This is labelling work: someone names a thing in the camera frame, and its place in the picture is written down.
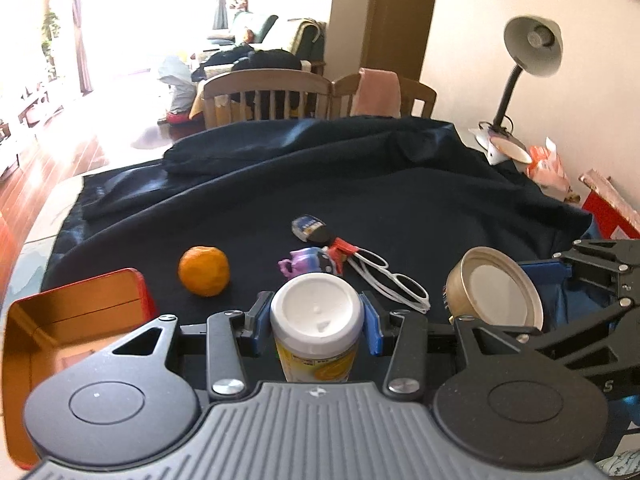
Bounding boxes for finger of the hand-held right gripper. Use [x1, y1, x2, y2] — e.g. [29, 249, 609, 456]
[517, 239, 640, 333]
[525, 297, 635, 375]

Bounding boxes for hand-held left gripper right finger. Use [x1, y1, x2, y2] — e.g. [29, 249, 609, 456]
[361, 292, 538, 402]

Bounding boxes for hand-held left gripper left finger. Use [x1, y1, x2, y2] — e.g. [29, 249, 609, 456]
[111, 292, 274, 401]

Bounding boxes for white frame glasses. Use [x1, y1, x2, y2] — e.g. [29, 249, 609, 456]
[345, 247, 431, 313]

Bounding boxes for white lidded yellow label bottle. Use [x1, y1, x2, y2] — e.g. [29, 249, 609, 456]
[270, 275, 365, 384]

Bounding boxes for small purple toy figure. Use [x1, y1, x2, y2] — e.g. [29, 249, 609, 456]
[279, 247, 346, 277]

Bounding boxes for orange tangerine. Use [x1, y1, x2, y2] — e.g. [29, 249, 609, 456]
[178, 246, 231, 297]

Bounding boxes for red packet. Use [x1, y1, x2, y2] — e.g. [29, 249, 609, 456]
[330, 237, 358, 261]

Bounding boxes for gold white bowl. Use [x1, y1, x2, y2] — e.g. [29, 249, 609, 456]
[445, 246, 544, 333]

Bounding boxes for red metal tin box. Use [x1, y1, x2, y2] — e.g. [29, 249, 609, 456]
[5, 268, 160, 470]

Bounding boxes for red cardboard box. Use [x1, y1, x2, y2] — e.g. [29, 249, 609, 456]
[580, 190, 640, 241]

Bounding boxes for pink orange snack packet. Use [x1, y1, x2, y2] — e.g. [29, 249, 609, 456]
[525, 137, 581, 201]

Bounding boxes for small blue white eraser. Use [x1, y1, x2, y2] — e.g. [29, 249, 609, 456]
[291, 215, 337, 246]

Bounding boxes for dark blue cloth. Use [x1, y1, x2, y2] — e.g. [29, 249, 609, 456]
[41, 115, 593, 396]

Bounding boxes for grey gooseneck desk lamp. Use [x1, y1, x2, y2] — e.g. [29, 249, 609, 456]
[470, 15, 564, 166]

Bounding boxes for pink towel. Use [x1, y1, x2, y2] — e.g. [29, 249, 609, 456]
[350, 67, 402, 118]

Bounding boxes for wooden chair with towel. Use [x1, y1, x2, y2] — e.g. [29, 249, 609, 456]
[332, 74, 437, 118]

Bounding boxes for pale patterned tablecloth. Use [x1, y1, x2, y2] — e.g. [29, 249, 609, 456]
[20, 172, 83, 291]

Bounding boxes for wooden slat back chair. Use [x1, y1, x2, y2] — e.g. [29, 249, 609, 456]
[202, 69, 333, 128]

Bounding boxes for white plastic bag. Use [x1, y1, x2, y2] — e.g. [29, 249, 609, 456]
[159, 55, 197, 116]

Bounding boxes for pile of black clothes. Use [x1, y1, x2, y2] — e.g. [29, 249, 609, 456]
[192, 45, 303, 81]

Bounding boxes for cream blanket covered armchair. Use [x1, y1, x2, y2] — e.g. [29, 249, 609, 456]
[272, 17, 326, 61]

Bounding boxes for green sofa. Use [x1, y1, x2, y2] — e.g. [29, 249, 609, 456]
[207, 12, 278, 47]

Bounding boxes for brown wooden door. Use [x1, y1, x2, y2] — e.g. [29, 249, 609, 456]
[367, 0, 443, 83]

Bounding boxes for white low cabinet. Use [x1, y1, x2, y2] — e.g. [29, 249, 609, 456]
[0, 75, 66, 176]

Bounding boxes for brown side curtain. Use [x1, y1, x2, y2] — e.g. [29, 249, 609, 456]
[70, 0, 94, 93]

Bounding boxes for green potted plant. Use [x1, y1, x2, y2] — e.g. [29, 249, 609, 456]
[40, 10, 62, 71]

